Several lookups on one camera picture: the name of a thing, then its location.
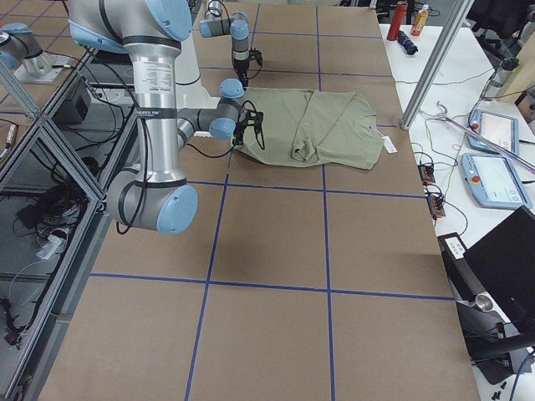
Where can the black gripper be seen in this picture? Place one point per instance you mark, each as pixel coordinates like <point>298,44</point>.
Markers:
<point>239,134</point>
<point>242,68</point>

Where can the sage green long-sleeve shirt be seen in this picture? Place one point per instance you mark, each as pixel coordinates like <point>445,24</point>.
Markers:
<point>304,127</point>

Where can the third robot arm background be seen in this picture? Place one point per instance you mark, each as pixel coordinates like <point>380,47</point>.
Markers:
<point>30,64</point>

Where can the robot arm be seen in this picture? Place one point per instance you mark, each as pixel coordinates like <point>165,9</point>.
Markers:
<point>219,22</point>
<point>170,103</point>

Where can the white shirt hang tag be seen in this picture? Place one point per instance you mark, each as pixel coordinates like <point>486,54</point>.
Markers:
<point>388,143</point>

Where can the folded dark blue umbrella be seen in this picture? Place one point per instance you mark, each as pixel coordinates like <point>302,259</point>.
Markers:
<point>406,43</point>

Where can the red water bottle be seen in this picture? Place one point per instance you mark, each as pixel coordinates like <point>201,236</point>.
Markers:
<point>399,14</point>

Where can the orange drink bottle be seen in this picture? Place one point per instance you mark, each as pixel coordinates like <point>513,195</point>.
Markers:
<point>420,21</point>

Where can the far teach pendant tablet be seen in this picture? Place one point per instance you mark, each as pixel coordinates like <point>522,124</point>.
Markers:
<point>500,129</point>

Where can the teach pendant tablet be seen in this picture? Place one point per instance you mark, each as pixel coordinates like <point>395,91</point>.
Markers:
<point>500,129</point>
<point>494,182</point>

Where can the near teach pendant tablet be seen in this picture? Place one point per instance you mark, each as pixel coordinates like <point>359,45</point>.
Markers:
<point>494,182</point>

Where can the reacher grabber stick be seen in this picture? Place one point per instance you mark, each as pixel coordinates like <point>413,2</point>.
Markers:
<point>488,145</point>

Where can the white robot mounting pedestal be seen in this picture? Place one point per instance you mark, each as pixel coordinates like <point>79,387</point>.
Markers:
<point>189,90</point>

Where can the aluminium frame rail structure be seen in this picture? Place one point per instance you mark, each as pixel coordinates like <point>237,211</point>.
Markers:
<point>72,135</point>

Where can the aluminium frame post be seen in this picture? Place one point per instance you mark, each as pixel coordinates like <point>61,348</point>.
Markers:
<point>438,54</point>

